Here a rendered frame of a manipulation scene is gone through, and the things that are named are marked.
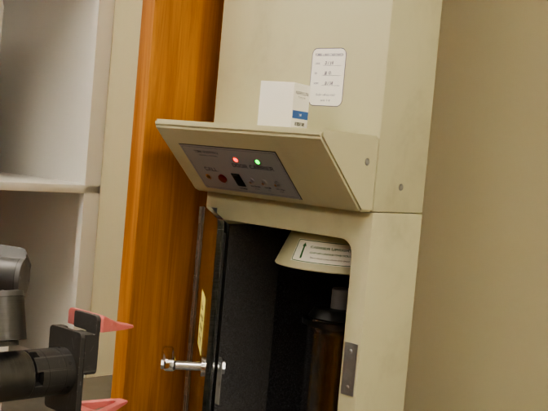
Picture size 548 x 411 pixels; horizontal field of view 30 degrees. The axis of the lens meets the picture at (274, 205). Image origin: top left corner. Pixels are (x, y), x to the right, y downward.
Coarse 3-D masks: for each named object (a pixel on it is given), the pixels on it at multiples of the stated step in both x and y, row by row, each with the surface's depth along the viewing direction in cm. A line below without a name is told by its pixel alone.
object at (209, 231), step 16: (208, 208) 144; (208, 224) 139; (208, 240) 137; (208, 256) 135; (208, 272) 132; (208, 288) 130; (208, 304) 128; (208, 320) 126; (192, 336) 152; (208, 336) 125; (192, 352) 149; (208, 352) 125; (208, 368) 125; (192, 384) 144; (208, 384) 125; (192, 400) 142; (208, 400) 125
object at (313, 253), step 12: (288, 240) 149; (300, 240) 146; (312, 240) 144; (324, 240) 144; (336, 240) 144; (288, 252) 147; (300, 252) 145; (312, 252) 144; (324, 252) 143; (336, 252) 143; (348, 252) 143; (288, 264) 145; (300, 264) 144; (312, 264) 143; (324, 264) 142; (336, 264) 142; (348, 264) 142
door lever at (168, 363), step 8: (168, 352) 132; (168, 360) 128; (176, 360) 128; (184, 360) 129; (168, 368) 128; (176, 368) 128; (184, 368) 128; (192, 368) 128; (200, 368) 129; (200, 376) 129
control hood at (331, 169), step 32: (160, 128) 146; (192, 128) 141; (224, 128) 136; (256, 128) 132; (288, 128) 129; (288, 160) 133; (320, 160) 128; (352, 160) 129; (224, 192) 149; (320, 192) 134; (352, 192) 130
